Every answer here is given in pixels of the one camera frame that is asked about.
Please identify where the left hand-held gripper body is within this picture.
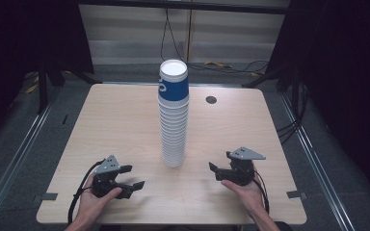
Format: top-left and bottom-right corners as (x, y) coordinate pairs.
(91, 155), (123, 198)

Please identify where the black curtain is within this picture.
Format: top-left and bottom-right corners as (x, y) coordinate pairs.
(0, 0), (94, 152)
(265, 0), (370, 206)

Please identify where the black hanging cable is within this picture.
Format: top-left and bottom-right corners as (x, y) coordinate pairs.
(159, 8), (194, 65)

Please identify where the black cable bundle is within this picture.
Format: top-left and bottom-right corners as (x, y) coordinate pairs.
(275, 84), (310, 146)

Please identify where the yellow floor tape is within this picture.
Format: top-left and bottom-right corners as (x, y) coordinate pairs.
(24, 84), (40, 95)
(203, 61), (233, 69)

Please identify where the black overhead beam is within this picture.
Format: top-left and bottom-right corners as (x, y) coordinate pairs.
(77, 0), (292, 15)

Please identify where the black floor cable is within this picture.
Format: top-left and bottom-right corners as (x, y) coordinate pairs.
(187, 59), (271, 75)

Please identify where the grey tape strip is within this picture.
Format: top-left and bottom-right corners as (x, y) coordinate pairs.
(285, 190), (308, 200)
(33, 192), (59, 202)

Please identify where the person's right hand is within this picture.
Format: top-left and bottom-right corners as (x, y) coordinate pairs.
(221, 162), (268, 219)

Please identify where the stack of white paper cups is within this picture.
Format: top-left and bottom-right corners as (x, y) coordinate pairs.
(157, 95), (190, 168)

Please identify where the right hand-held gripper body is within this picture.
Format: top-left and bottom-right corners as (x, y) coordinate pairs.
(216, 146), (267, 188)

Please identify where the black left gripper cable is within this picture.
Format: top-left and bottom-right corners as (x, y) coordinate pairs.
(66, 158), (106, 225)

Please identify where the blue banded paper cup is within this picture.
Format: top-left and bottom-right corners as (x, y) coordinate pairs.
(158, 59), (190, 108)

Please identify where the black metal stand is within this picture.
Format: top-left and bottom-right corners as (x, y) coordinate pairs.
(241, 62), (303, 110)
(36, 61), (102, 115)

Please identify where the metal floor rail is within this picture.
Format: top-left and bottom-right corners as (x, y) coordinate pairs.
(0, 90), (64, 230)
(278, 90), (356, 231)

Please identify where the person's left hand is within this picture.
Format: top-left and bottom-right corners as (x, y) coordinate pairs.
(76, 174), (123, 224)

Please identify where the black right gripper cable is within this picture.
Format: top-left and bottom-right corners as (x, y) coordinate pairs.
(252, 168), (271, 216)

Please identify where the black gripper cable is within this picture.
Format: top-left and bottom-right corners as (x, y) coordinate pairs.
(66, 158), (106, 225)
(252, 168), (271, 216)

